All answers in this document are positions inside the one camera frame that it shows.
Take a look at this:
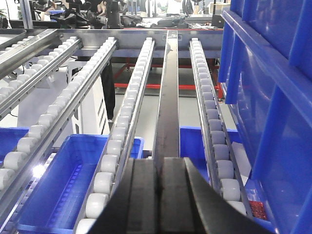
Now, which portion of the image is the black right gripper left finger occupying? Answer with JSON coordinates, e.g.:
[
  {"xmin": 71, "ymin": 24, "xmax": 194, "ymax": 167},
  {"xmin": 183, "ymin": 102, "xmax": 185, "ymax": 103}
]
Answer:
[{"xmin": 90, "ymin": 158, "xmax": 157, "ymax": 234}]

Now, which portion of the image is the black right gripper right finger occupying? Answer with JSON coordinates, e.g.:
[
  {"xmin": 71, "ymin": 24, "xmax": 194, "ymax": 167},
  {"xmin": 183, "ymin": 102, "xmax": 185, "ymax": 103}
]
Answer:
[{"xmin": 159, "ymin": 157, "xmax": 269, "ymax": 234}]

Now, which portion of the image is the blue bin lower right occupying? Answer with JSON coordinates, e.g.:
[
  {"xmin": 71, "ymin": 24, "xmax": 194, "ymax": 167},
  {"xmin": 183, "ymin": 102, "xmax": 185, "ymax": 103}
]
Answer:
[{"xmin": 180, "ymin": 126, "xmax": 275, "ymax": 233}]

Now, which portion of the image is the blue bin lower left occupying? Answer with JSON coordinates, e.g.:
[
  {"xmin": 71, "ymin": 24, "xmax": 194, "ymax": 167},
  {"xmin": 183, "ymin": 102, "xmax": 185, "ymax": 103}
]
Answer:
[{"xmin": 16, "ymin": 134, "xmax": 144, "ymax": 231}]

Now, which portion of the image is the large blue bin right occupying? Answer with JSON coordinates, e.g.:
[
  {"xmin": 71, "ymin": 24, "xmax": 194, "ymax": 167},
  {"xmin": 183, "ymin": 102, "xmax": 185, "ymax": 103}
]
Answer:
[{"xmin": 219, "ymin": 0, "xmax": 312, "ymax": 234}]

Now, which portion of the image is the white roller rail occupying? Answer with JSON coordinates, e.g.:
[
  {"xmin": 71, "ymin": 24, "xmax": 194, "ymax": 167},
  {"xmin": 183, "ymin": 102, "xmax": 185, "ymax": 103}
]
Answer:
[
  {"xmin": 73, "ymin": 37, "xmax": 155, "ymax": 234},
  {"xmin": 189, "ymin": 38, "xmax": 253, "ymax": 218},
  {"xmin": 0, "ymin": 37, "xmax": 81, "ymax": 118},
  {"xmin": 0, "ymin": 37, "xmax": 117, "ymax": 193}
]

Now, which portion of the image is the dark metal divider rail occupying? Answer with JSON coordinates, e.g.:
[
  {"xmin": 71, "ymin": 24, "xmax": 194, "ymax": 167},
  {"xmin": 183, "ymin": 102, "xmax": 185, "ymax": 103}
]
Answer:
[{"xmin": 152, "ymin": 30, "xmax": 180, "ymax": 171}]

